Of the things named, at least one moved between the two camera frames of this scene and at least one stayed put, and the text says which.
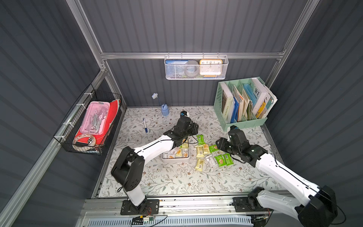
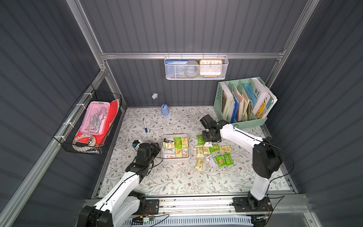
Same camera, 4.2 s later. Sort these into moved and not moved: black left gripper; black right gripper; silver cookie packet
Moved: black right gripper; black left gripper
Not moved: silver cookie packet
